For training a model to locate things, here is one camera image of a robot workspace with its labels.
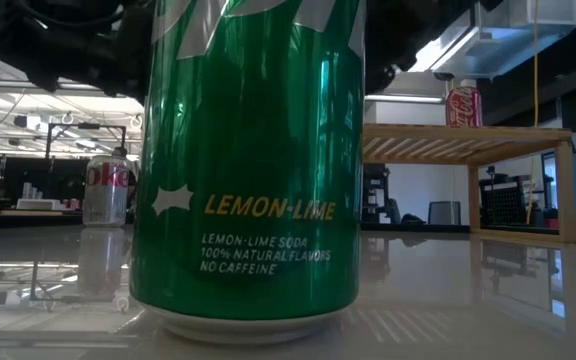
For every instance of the green lemon-lime soda can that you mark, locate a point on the green lemon-lime soda can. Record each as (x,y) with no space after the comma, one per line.
(248,150)

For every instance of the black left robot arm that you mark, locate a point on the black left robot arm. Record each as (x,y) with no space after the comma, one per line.
(3,35)

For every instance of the wooden slatted shelf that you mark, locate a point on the wooden slatted shelf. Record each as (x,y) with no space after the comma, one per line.
(468,134)

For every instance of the red cola can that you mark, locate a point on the red cola can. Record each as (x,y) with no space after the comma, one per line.
(463,107)

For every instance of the white ceiling light fixture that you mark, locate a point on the white ceiling light fixture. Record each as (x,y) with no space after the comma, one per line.
(508,40)

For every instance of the silver diet cola can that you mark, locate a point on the silver diet cola can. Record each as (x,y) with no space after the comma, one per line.
(105,195)

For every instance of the black equipment cabinet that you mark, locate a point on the black equipment cabinet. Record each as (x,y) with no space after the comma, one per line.
(378,195)

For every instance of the white box on bench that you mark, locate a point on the white box on bench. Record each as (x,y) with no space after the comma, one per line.
(38,203)

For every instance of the black mesh crate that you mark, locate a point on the black mesh crate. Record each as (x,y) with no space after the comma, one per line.
(505,202)

